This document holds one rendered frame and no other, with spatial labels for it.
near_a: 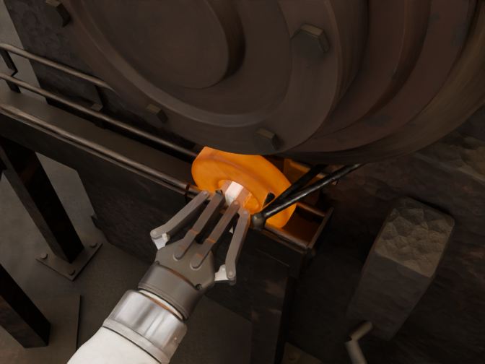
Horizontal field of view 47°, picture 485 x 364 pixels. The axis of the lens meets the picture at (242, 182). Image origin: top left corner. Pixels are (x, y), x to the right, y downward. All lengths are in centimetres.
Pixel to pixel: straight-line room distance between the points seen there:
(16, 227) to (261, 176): 111
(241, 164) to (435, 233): 25
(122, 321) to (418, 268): 35
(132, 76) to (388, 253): 36
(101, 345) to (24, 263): 102
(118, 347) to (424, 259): 37
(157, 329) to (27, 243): 106
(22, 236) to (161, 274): 105
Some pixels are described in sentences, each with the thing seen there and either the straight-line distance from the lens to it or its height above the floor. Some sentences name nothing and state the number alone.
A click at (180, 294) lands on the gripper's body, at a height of 77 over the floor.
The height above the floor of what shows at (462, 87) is 108.
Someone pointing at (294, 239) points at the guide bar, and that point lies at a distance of 77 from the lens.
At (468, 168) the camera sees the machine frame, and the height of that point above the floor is 87.
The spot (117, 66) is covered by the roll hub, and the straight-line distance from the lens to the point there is 52.
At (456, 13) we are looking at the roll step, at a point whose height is 115.
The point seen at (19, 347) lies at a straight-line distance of 156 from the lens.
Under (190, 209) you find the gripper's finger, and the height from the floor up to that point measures 76.
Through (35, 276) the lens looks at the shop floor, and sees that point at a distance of 163.
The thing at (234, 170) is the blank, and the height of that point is 80.
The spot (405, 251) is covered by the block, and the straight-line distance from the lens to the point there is 69.
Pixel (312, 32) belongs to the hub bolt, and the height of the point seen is 116.
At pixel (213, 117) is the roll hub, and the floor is 102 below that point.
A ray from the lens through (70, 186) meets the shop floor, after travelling 175.
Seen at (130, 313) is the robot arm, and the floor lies 78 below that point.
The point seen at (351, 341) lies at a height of 61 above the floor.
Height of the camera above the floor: 139
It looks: 56 degrees down
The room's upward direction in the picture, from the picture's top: straight up
